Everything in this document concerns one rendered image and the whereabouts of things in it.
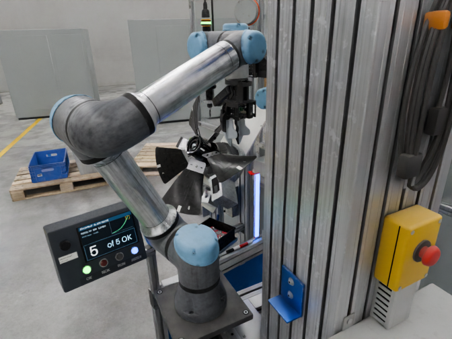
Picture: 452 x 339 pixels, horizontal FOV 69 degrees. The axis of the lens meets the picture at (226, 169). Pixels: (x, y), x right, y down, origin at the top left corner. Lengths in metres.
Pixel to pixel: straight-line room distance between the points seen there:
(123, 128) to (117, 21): 13.04
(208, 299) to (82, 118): 0.56
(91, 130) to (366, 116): 0.47
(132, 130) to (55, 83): 8.15
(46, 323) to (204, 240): 1.95
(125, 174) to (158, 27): 6.26
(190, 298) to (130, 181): 0.35
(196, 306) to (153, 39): 6.36
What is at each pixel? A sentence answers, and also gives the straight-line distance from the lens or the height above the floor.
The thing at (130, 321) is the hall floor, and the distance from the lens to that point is 2.49.
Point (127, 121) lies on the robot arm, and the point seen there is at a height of 1.61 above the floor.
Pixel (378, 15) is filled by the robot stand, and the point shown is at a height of 1.77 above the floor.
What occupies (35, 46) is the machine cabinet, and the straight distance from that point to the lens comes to 8.78.
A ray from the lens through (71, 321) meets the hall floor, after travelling 2.63.
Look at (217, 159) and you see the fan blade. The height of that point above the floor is 1.19.
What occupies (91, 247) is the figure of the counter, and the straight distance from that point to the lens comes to 1.09.
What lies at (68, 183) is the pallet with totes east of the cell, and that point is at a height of 0.11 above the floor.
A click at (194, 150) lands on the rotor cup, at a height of 1.20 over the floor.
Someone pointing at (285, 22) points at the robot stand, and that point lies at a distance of 0.63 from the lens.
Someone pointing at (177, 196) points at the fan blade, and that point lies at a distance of 1.70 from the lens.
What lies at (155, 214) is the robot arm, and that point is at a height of 1.32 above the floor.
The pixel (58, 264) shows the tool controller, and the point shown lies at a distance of 1.08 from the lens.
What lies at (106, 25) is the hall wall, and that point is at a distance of 13.67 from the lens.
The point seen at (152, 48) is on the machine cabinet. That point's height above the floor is 1.52.
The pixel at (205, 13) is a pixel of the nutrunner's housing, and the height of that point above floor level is 1.84.
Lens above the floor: 1.76
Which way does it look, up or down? 23 degrees down
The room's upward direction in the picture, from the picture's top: 2 degrees counter-clockwise
